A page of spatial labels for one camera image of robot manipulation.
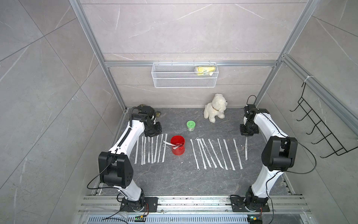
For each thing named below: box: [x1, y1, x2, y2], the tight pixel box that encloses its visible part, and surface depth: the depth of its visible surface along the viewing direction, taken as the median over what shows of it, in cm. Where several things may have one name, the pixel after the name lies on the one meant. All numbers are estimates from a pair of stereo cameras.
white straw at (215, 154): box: [207, 138, 225, 169], surface depth 94 cm
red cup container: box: [170, 135, 186, 156], surface depth 91 cm
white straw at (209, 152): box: [201, 138, 218, 169], surface depth 95 cm
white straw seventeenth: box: [245, 136, 248, 161], surface depth 90 cm
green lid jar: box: [186, 120, 196, 132], surface depth 106 cm
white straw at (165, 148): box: [161, 133, 168, 163], surface depth 95 cm
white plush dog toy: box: [203, 93, 228, 124], surface depth 105 cm
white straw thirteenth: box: [147, 136, 151, 163], surface depth 94 cm
